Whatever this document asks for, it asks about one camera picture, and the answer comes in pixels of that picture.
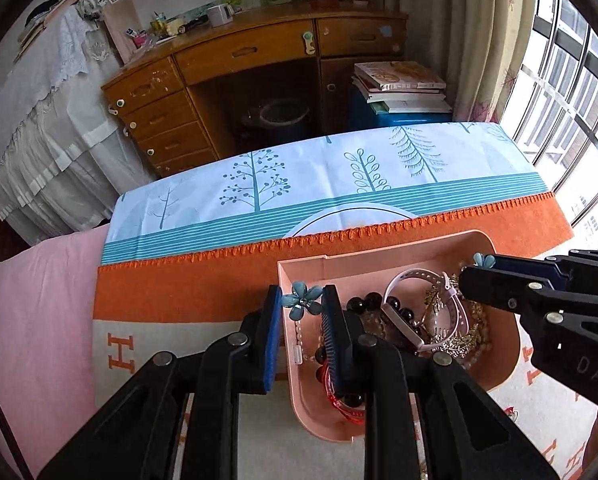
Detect beige curtain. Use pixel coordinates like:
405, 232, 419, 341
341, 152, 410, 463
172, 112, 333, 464
380, 0, 538, 127

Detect black bead bracelet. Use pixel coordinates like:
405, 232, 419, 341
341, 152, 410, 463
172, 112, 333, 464
315, 291, 420, 408

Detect blue tree print cloth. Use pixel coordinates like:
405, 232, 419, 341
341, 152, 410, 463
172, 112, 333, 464
100, 121, 556, 267

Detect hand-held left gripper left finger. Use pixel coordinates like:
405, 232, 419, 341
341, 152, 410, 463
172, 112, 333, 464
36, 285, 285, 480

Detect orange patterned blanket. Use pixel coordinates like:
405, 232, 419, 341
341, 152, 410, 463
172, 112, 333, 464
93, 191, 598, 480

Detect pink bed sheet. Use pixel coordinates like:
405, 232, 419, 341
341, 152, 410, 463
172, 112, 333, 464
0, 224, 110, 480

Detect dark waste bin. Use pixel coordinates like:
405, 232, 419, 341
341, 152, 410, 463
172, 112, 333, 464
258, 98, 312, 142

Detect pile of books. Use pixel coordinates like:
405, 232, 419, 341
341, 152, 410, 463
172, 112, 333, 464
11, 0, 82, 63

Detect wooden bookshelf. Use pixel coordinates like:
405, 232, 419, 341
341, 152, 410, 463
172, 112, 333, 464
81, 0, 325, 63

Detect red string bracelet blue flower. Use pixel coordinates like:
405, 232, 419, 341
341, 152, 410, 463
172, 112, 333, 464
280, 282, 368, 423

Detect white mug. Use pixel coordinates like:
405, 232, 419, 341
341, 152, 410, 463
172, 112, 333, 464
206, 4, 236, 27

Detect pink watch band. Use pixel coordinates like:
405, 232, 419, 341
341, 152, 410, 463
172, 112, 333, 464
381, 269, 471, 352

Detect stack of books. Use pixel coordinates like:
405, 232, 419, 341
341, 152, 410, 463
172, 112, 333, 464
351, 61, 455, 114

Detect metal window grille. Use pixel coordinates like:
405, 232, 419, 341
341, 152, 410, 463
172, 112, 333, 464
499, 0, 598, 252

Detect wooden desk with drawers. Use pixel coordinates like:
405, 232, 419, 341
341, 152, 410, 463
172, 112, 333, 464
101, 1, 411, 179

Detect pink plastic tray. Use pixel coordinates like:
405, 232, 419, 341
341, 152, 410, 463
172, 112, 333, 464
277, 230, 523, 442

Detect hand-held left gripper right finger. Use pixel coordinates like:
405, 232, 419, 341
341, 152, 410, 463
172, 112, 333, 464
319, 284, 562, 480

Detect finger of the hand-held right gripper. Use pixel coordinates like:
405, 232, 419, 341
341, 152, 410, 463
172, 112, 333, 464
493, 249, 598, 292
459, 265, 598, 322

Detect white lace furniture cover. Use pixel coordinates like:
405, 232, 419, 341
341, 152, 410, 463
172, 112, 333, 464
0, 0, 156, 234

